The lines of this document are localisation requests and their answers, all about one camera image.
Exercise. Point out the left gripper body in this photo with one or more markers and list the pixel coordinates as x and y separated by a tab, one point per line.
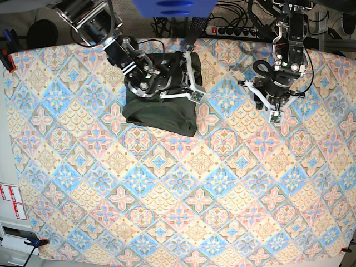
274	81

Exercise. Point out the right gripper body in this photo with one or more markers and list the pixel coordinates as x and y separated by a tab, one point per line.
173	79

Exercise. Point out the dark green long-sleeve shirt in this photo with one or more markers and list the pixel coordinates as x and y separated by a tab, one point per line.
172	113

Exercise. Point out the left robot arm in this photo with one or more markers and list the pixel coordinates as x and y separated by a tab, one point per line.
287	35

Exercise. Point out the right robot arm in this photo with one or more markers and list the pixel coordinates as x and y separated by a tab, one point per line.
97	24

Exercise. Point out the black remote control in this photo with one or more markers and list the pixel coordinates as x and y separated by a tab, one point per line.
197	26

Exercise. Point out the white power strip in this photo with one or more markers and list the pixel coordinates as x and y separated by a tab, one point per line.
225	31

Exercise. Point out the blue plastic box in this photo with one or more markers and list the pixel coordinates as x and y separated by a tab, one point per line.
175	8

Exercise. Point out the black round stool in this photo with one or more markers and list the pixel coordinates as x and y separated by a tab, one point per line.
42	33

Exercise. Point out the colourful patterned tablecloth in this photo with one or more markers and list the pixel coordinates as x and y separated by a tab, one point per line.
240	192

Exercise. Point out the black clamp bottom right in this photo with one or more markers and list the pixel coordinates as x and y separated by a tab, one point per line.
346	250

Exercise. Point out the red white stickers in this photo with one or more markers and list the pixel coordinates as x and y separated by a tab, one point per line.
11	199

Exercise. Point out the blue clamp bottom left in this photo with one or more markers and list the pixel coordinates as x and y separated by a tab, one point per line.
35	244

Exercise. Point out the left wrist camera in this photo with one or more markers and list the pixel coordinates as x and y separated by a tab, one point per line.
276	116

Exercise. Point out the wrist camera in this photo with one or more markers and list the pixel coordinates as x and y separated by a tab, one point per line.
276	116
197	96

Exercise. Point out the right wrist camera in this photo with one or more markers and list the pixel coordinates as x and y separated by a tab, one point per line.
197	96

